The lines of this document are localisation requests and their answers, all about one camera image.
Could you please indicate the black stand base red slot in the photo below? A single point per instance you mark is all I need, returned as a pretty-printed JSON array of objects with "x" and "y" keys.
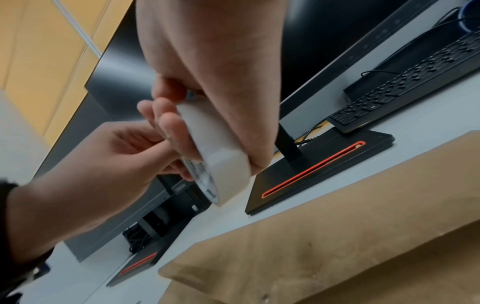
[
  {"x": 318, "y": 166},
  {"x": 135, "y": 267}
]

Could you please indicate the black small computer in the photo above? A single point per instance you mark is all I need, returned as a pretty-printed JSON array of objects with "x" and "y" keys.
[{"x": 189, "y": 193}]

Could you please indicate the large black monitor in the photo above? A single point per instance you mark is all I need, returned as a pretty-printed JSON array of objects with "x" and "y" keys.
[{"x": 330, "y": 38}]

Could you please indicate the person's right hand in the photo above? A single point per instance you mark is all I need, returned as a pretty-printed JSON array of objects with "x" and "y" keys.
[{"x": 210, "y": 44}]

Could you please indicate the person's left hand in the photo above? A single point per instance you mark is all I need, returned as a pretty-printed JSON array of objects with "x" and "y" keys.
[{"x": 86, "y": 184}]

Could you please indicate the blue cup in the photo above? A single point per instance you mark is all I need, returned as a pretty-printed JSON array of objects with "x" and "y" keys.
[{"x": 470, "y": 16}]

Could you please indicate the black wrist band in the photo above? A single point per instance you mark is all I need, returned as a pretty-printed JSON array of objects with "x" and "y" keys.
[{"x": 26, "y": 270}]

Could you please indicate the black keyboard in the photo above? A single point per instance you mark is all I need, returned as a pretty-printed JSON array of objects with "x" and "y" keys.
[{"x": 412, "y": 77}]

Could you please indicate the white tape roll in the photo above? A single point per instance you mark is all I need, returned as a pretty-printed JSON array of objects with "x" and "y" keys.
[{"x": 215, "y": 154}]

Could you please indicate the brown cardboard box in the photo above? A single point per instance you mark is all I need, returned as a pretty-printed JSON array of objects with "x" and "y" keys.
[{"x": 356, "y": 231}]

